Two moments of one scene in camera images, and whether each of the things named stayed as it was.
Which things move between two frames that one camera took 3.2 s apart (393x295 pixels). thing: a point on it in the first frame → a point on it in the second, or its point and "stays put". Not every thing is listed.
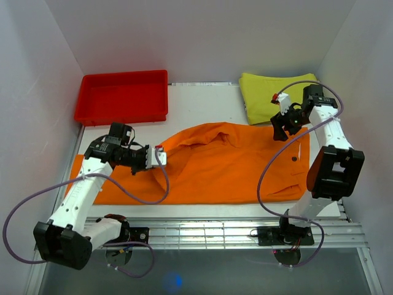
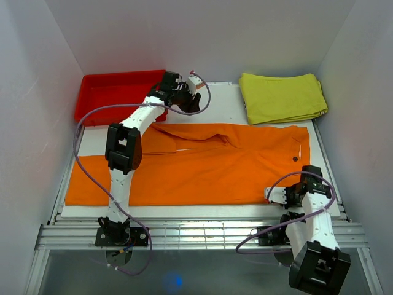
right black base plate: (287, 235) stays put
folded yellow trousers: (258, 90) stays put
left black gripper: (143, 165) → (191, 106)
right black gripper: (280, 120) → (289, 204)
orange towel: (215, 163) stays put
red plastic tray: (122, 98) stays put
